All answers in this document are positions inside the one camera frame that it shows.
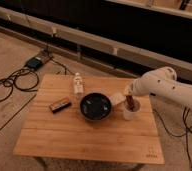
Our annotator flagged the beige round lid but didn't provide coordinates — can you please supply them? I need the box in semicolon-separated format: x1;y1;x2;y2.
109;93;125;106

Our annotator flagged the black floor cables right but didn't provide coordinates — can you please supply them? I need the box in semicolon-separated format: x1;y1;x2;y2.
152;106;192;171

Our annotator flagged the small brown box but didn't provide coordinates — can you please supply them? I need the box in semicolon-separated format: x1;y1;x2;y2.
49;98;72;113

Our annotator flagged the black power adapter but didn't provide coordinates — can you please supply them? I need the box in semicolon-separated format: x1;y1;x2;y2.
25;56;43;70

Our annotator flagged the white ceramic cup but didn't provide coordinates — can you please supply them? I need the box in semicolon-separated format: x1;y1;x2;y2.
123;99;140;120

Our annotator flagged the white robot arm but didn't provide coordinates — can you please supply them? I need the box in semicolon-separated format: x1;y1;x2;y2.
124;67;192;110

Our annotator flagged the wooden table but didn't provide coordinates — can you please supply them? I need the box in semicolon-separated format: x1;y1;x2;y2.
14;75;164;164

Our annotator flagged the black bowl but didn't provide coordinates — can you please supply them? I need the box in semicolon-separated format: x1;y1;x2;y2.
80;93;112;121

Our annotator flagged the brown dried pepper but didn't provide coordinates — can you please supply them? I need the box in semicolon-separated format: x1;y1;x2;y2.
126;95;135;110

